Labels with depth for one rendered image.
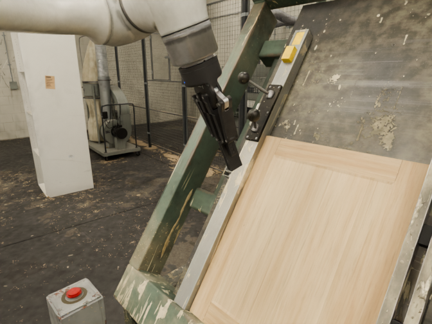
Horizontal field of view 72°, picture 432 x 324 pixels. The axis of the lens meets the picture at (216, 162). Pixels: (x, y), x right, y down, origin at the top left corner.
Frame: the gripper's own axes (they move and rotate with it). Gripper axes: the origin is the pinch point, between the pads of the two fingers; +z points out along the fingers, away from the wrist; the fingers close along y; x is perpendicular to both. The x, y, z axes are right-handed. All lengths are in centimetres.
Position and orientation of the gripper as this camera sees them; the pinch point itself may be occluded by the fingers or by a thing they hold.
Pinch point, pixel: (230, 153)
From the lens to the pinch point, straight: 64.0
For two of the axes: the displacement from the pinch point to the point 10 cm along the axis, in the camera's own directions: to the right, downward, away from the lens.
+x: -8.2, 4.8, -3.0
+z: 3.3, 8.3, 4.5
